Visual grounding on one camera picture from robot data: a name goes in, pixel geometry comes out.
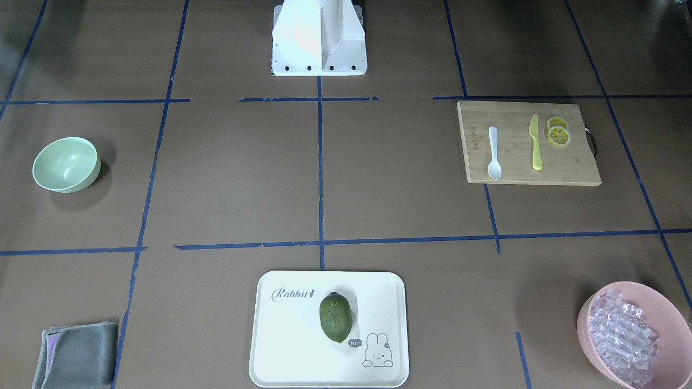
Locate white rabbit tray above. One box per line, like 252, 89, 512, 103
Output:
249, 271, 410, 388

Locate grey folded cloth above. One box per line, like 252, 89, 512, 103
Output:
32, 321, 118, 388

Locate yellow plastic knife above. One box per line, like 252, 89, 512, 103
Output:
529, 113, 543, 171

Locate green avocado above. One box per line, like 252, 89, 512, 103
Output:
319, 291, 353, 343

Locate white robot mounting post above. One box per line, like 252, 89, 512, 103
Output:
270, 1, 368, 77

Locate light green bowl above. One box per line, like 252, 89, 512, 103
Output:
32, 136, 102, 193

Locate white plastic spoon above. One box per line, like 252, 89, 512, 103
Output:
487, 126, 502, 180

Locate pink bowl of ice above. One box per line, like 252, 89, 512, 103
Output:
576, 281, 691, 388

